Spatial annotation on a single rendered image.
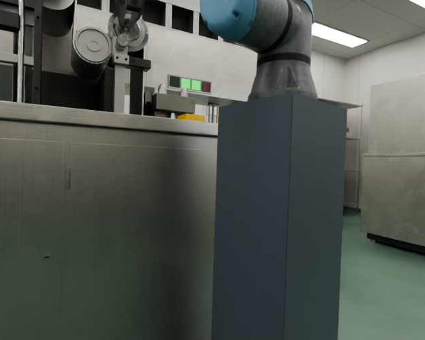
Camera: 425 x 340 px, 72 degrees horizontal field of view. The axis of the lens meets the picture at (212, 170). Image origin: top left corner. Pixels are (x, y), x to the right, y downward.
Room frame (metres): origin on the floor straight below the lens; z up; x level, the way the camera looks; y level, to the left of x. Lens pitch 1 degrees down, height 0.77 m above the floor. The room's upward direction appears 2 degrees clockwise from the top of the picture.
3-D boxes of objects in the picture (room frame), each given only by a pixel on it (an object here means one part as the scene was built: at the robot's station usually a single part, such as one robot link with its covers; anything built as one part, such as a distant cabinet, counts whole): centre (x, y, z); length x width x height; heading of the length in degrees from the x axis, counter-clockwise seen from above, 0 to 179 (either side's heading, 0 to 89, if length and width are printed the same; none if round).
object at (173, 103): (1.31, 0.24, 1.00); 0.40 x 0.16 x 0.06; 28
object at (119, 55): (1.04, 0.34, 1.05); 0.06 x 0.05 x 0.31; 28
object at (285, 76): (0.65, -0.15, 0.95); 0.15 x 0.15 x 0.10
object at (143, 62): (1.10, 0.29, 1.13); 0.09 x 0.06 x 0.03; 118
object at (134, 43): (1.19, 0.38, 1.25); 0.26 x 0.12 x 0.12; 28
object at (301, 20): (0.65, -0.14, 1.07); 0.13 x 0.12 x 0.14; 133
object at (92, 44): (1.14, 0.49, 1.17); 0.26 x 0.12 x 0.12; 28
